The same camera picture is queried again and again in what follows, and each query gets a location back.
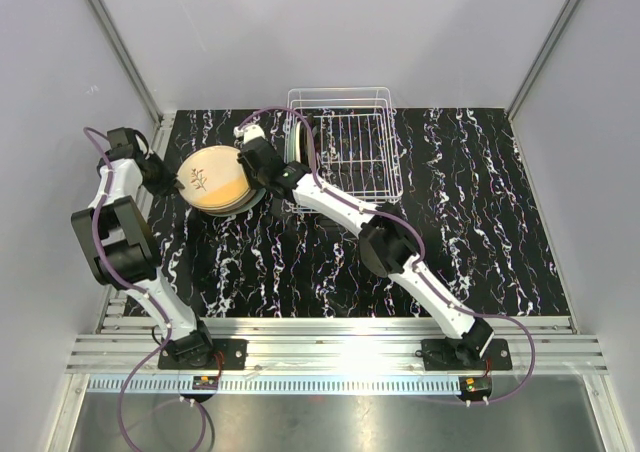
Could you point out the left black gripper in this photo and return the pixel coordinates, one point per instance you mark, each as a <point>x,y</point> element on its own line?
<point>169,183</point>

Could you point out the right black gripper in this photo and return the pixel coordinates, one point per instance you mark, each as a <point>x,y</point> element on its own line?
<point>240,159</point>

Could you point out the black plate with colour stripes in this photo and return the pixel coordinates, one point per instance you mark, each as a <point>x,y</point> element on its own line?
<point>311,143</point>

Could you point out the mint green floral plate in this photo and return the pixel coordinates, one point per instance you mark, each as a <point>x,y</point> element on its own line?
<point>289,144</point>

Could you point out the cream yellow leaf plate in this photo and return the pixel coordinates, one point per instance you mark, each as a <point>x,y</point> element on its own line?
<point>213,179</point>

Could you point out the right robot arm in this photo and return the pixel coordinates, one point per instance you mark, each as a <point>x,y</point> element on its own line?
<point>388,246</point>

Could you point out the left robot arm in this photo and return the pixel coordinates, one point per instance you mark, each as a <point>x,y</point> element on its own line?
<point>121,250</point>

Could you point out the large teal bottom plate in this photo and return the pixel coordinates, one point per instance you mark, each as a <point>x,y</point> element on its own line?
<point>253,199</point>

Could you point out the brown rimmed plate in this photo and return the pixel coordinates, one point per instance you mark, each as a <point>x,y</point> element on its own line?
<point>210,210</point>

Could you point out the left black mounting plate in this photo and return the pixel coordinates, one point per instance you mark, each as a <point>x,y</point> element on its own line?
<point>220,354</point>

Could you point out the black mounting plate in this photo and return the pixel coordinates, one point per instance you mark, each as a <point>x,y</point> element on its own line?
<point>451,355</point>
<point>220,354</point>

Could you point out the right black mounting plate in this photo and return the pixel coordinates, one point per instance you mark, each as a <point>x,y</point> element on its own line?
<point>451,355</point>

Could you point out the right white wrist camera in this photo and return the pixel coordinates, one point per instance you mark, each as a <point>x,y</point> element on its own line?
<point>248,133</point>

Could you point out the white wire dish rack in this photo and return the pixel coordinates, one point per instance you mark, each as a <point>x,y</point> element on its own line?
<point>359,144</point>

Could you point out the left aluminium frame post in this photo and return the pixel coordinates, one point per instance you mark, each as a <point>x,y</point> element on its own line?
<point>126,61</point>

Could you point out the aluminium frame post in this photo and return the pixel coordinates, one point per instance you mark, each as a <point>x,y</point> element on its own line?
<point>558,28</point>
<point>126,61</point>

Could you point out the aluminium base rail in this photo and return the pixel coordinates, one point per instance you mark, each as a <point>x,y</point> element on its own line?
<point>285,346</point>

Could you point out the white slotted cable duct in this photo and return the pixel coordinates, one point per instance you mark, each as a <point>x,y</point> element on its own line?
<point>276,385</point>

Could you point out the right aluminium frame post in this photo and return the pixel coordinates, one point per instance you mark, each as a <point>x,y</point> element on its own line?
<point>558,28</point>

